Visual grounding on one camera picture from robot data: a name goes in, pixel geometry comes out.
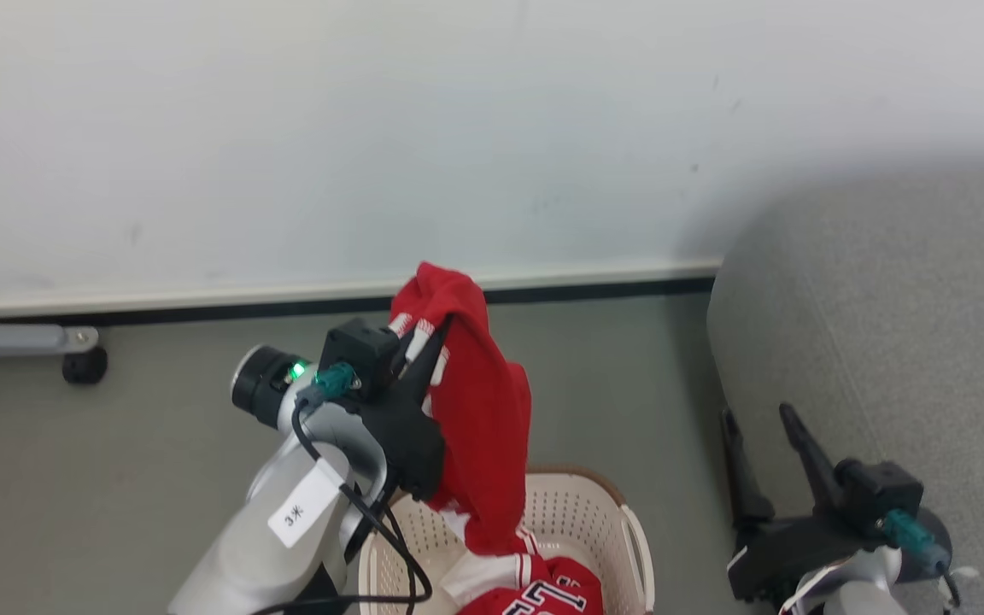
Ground black caster wheel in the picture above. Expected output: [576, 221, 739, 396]
[62, 346, 108, 385]

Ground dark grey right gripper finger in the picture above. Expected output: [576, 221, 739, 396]
[721, 408, 776, 527]
[779, 402, 853, 515]

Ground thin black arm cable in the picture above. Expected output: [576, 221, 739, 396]
[253, 397, 434, 615]

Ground teal cable connector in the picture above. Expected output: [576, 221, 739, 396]
[314, 361, 363, 402]
[882, 510, 951, 575]

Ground grey fabric sofa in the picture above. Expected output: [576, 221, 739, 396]
[706, 162, 984, 615]

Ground grey caster leg with wheel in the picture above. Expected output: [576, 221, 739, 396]
[0, 299, 101, 373]

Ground cream perforated laundry basket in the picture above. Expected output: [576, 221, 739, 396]
[358, 466, 656, 615]

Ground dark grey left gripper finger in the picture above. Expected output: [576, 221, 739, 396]
[410, 315, 454, 403]

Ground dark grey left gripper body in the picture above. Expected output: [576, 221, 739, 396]
[361, 378, 448, 504]

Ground white paper cable tag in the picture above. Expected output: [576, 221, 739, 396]
[268, 459, 346, 548]

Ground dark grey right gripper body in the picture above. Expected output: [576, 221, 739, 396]
[727, 511, 890, 604]

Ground red white sports jersey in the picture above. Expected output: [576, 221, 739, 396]
[389, 262, 605, 615]

